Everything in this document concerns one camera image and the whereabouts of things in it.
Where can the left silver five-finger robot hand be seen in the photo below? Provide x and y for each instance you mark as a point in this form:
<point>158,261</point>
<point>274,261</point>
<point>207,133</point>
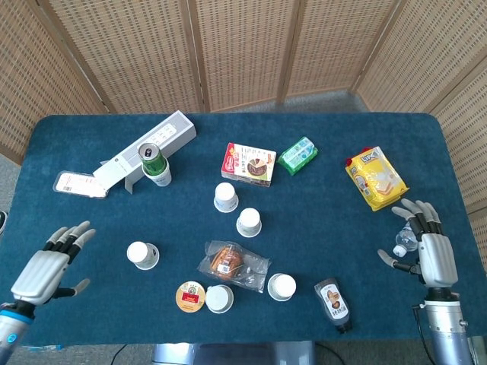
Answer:
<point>42,273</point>

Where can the bread in clear plastic bag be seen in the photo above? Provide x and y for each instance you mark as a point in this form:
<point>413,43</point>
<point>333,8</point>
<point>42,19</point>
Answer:
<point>228,262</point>

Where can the long grey cardboard box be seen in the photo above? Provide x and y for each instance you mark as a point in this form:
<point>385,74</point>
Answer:
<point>167,131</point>

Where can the dark sauce squeeze bottle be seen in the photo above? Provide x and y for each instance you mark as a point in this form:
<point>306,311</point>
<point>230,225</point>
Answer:
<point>335,304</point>

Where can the stacked white paper cups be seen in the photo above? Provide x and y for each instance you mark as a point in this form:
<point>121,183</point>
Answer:
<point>161,178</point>

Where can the green energy drink can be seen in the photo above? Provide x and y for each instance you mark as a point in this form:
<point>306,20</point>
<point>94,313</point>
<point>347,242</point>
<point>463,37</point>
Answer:
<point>152,161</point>

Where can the blue felt table cover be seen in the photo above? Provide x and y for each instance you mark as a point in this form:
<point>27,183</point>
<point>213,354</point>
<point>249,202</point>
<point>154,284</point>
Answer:
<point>114,216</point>

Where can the round brown lid cup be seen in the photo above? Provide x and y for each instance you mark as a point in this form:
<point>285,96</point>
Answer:
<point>190,297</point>

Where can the paper cup green fern print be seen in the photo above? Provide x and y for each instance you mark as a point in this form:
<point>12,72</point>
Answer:
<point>139,252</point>
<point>281,286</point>

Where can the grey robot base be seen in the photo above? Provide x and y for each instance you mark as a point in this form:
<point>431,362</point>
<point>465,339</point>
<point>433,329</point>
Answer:
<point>228,355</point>

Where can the paper cup blue flower print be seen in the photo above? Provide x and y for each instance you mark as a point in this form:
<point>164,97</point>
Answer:
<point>224,195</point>

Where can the flat white packet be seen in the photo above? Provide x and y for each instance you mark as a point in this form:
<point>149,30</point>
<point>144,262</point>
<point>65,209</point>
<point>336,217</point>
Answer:
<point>76,183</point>

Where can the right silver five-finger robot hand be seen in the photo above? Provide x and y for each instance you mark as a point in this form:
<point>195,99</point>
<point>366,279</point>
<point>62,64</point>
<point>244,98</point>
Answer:
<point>437,262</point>

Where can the paper cup green flower print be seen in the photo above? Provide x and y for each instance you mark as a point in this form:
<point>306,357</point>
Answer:
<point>249,220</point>

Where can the yellow biscuit bag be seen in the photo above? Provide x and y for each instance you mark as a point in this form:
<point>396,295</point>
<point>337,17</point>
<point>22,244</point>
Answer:
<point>376,178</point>

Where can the red white cake box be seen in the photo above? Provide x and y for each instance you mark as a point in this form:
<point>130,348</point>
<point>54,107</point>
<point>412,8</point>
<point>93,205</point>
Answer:
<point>247,163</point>

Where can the rattan folding screen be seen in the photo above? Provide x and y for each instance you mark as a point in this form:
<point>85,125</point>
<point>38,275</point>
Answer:
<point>243,45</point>

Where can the green snack packet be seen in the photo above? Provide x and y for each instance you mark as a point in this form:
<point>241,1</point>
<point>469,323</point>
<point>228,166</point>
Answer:
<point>298,156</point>

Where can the paper cup under grey jar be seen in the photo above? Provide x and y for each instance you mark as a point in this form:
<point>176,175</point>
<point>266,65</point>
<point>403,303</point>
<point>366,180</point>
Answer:
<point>230,300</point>

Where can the clear plastic water bottle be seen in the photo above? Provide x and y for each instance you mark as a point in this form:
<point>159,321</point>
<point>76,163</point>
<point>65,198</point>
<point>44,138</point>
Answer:
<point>405,237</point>

